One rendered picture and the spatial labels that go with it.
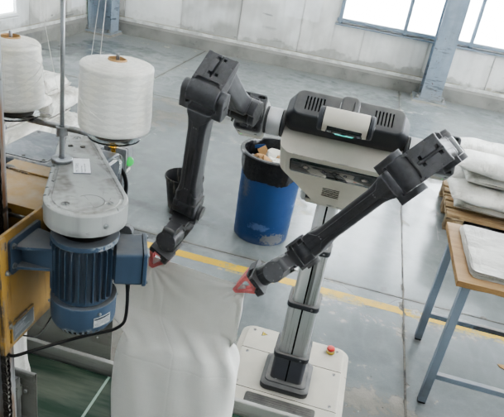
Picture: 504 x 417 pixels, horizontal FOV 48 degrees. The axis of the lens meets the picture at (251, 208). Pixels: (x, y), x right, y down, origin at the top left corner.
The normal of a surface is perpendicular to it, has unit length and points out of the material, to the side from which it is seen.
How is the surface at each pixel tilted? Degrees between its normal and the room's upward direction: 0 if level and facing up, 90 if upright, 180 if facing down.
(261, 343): 0
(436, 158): 58
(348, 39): 90
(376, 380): 0
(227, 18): 90
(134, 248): 1
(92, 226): 90
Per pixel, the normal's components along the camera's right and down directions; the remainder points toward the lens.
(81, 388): 0.15, -0.88
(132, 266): 0.18, 0.47
